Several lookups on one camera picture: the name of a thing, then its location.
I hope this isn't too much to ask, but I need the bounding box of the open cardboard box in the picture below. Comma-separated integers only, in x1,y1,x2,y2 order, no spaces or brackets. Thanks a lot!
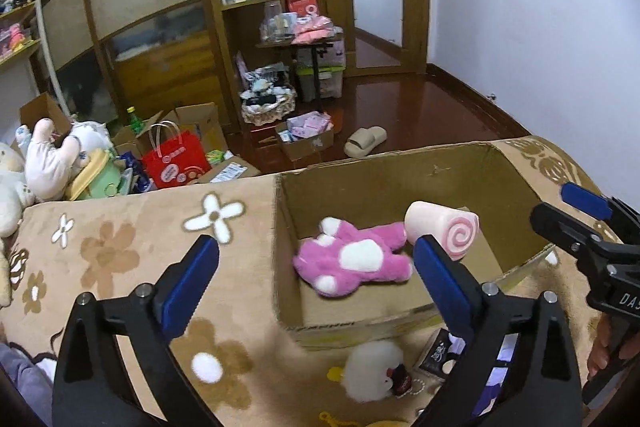
273,140,562,350

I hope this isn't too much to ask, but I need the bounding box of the person's right hand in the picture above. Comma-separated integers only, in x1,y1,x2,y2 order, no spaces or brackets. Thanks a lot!
587,314,611,379

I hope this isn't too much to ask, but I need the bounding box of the brown cardboard box on floor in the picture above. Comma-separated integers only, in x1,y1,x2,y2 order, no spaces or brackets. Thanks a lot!
112,103,228,158

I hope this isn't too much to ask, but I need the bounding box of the white display shelf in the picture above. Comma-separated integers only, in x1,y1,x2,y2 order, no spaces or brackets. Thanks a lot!
1,0,72,117

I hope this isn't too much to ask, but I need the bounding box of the white pink rabbit plush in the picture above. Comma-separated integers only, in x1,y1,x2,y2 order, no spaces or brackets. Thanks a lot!
15,118,113,202

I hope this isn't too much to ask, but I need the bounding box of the small black side table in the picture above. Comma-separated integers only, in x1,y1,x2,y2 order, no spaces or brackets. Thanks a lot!
255,36,340,109

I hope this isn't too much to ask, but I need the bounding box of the small box of pink packets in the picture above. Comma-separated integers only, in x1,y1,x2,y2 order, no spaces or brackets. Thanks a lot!
274,110,334,161

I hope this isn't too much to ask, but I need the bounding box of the green yellow plush toy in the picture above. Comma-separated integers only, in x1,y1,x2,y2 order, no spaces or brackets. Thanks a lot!
65,148,132,200

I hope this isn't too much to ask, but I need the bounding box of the lace basket with items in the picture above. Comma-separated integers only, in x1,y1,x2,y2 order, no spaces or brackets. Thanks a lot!
240,63,297,127

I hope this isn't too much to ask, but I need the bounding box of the wooden wardrobe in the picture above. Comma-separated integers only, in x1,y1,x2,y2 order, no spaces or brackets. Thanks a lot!
38,0,235,127

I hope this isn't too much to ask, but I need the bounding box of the yellow bear plush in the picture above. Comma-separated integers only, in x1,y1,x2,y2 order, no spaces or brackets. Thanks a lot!
319,411,411,427

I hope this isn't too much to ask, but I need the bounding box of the black Face tissue pack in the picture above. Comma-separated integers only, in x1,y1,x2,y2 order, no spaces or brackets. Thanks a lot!
416,329,465,381

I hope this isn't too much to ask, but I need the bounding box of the white-haired doll plush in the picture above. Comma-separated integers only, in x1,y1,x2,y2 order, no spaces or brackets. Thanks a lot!
472,333,518,417

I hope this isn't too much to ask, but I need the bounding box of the purple sleeve clothing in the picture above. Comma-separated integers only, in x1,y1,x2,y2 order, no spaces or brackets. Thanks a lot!
0,343,53,426

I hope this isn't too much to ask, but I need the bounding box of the green bottle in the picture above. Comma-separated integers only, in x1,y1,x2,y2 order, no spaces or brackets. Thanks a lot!
127,106,144,134

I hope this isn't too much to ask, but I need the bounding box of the beige slipper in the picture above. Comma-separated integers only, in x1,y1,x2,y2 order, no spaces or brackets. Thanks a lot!
344,126,387,159

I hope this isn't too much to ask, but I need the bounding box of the pink bear plush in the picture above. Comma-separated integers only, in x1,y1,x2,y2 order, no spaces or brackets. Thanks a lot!
293,217,412,298

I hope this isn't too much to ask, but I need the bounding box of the clear storage bin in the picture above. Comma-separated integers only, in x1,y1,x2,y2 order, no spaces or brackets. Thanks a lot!
296,39,346,102

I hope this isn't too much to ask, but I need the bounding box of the large white cat plush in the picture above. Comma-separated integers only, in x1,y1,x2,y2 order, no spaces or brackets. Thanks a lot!
0,143,35,308

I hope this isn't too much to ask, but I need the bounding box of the white fluffy keychain plush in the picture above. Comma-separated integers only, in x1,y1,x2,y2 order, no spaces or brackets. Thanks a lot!
342,340,412,403

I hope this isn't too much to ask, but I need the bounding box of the red box on table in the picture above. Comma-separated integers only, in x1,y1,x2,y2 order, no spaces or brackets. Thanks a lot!
284,0,320,17

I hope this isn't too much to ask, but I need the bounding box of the pink swirl roll plush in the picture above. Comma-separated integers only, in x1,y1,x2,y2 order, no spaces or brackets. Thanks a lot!
404,200,480,261

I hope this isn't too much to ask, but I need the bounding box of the red paper shopping bag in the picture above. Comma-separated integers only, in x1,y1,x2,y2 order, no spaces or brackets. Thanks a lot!
141,120,212,188

